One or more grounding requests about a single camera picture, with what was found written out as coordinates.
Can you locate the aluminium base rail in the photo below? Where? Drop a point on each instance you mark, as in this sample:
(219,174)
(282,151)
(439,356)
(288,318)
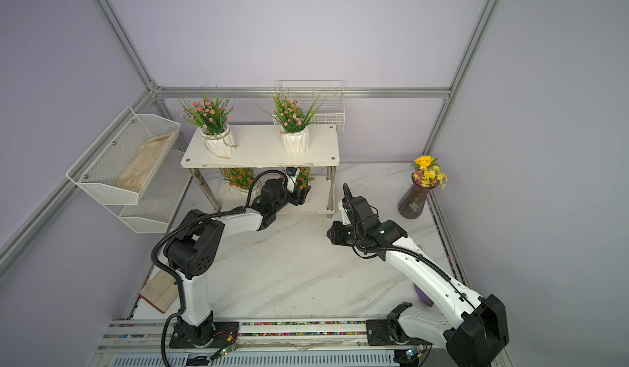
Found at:
(302,342)

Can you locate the beige glove in bin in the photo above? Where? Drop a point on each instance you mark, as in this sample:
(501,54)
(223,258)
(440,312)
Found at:
(136,174)

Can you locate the purple pink garden trowel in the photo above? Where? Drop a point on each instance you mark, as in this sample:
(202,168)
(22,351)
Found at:
(423,297)

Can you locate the orange flower pot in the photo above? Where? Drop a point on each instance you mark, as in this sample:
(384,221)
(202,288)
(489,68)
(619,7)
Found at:
(302,179)
(240,180)

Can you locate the orange flower pot front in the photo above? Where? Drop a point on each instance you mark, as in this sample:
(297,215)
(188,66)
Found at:
(302,179)

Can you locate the purple vase yellow flowers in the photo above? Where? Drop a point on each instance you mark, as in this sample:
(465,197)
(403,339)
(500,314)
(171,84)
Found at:
(426,176)

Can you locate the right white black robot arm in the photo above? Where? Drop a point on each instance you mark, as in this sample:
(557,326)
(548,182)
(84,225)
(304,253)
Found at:
(471,327)

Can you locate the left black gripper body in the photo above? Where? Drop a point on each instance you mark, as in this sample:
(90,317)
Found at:
(296,197)

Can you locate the beige glove on table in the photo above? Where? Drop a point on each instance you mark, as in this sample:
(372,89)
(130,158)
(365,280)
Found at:
(160,291)

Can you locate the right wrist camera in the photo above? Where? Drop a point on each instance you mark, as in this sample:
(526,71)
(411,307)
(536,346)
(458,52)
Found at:
(347,211)

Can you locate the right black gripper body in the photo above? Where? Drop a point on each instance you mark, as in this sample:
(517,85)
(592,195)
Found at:
(347,234)

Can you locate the lower white mesh wall bin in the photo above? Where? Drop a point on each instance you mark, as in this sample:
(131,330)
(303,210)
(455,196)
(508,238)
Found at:
(157,208)

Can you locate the white two-tier rack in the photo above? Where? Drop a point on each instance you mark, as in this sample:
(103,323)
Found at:
(260,146)

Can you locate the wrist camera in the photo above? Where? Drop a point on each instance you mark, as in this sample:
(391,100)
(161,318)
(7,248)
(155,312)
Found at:
(347,211)
(293,174)

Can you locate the white mesh wall bin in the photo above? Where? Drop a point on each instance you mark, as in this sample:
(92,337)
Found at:
(98,168)
(157,208)

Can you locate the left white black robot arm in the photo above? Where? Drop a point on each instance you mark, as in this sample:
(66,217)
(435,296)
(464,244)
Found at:
(189,250)

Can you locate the upper white mesh wall bin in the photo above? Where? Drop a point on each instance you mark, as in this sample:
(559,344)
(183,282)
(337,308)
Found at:
(98,168)

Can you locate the pink flower pot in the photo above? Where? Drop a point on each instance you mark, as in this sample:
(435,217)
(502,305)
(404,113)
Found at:
(294,121)
(211,115)

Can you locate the white wire basket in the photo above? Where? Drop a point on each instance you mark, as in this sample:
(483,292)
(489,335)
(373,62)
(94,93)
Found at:
(325,96)

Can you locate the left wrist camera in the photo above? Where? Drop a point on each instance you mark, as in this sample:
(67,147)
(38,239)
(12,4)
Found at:
(293,174)

